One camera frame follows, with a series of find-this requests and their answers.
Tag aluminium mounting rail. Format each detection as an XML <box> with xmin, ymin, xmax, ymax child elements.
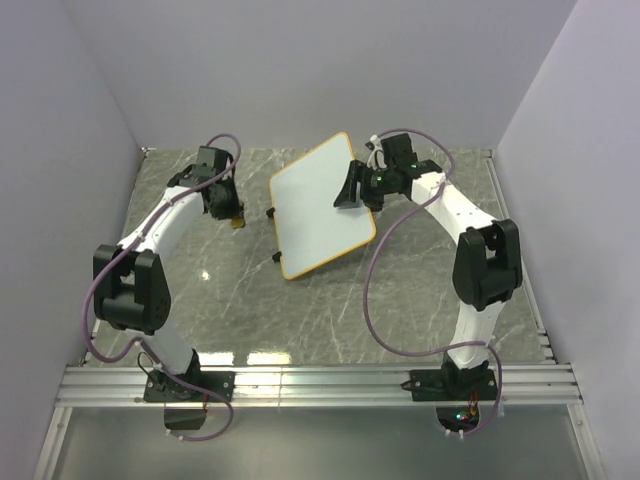
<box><xmin>54</xmin><ymin>364</ymin><xmax>582</xmax><ymax>409</ymax></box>

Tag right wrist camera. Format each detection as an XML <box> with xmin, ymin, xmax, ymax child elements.
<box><xmin>365</xmin><ymin>135</ymin><xmax>387</xmax><ymax>171</ymax></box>

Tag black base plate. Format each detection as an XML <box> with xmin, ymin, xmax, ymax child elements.
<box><xmin>143</xmin><ymin>370</ymin><xmax>235</xmax><ymax>403</ymax></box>
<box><xmin>401</xmin><ymin>369</ymin><xmax>498</xmax><ymax>402</ymax></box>

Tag yellow-framed whiteboard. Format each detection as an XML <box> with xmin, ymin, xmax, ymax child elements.
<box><xmin>269</xmin><ymin>132</ymin><xmax>377</xmax><ymax>280</ymax></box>

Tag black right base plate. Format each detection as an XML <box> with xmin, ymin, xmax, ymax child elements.
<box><xmin>401</xmin><ymin>369</ymin><xmax>498</xmax><ymax>402</ymax></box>

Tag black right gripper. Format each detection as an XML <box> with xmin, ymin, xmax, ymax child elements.
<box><xmin>332</xmin><ymin>161</ymin><xmax>395</xmax><ymax>216</ymax></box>

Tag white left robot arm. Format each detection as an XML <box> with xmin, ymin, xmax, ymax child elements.
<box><xmin>85</xmin><ymin>144</ymin><xmax>244</xmax><ymax>402</ymax></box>

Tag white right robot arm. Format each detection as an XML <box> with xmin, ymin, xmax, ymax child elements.
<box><xmin>333</xmin><ymin>129</ymin><xmax>523</xmax><ymax>400</ymax></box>

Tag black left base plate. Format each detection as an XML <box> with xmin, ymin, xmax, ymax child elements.
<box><xmin>143</xmin><ymin>370</ymin><xmax>235</xmax><ymax>403</ymax></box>

